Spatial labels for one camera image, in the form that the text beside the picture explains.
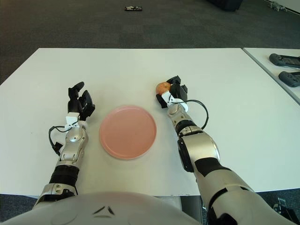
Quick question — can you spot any red yellow apple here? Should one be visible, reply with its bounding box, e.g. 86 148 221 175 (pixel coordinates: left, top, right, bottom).
156 82 171 95

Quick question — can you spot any silver robot torso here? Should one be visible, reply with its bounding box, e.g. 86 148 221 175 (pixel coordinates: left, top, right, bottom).
0 191 202 225

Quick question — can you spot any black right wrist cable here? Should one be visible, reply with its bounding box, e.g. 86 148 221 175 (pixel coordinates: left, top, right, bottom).
185 99 209 129

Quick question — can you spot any grey handheld controller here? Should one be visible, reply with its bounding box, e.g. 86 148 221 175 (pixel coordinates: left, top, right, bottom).
278 71 300 88
269 53 300 68

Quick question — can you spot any dark bulky floor object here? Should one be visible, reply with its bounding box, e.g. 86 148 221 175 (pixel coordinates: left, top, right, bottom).
207 0 243 11

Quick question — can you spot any pink round plate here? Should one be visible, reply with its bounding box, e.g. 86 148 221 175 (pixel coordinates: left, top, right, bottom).
99 105 158 161

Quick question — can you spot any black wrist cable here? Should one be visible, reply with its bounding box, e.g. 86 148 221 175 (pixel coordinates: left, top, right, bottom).
185 99 209 129
48 126 70 157

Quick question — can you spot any small grey floor clutter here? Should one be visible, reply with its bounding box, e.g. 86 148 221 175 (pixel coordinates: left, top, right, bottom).
267 1 288 11

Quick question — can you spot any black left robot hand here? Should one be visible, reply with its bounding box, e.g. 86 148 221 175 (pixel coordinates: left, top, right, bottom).
65 81 96 128

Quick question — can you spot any black device on floor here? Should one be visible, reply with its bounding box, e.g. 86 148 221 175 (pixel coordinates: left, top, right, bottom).
273 197 296 218

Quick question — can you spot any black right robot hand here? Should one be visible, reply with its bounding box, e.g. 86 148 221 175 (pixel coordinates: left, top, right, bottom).
155 75 189 113

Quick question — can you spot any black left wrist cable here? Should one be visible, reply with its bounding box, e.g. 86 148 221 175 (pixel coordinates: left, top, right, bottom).
48 126 70 157

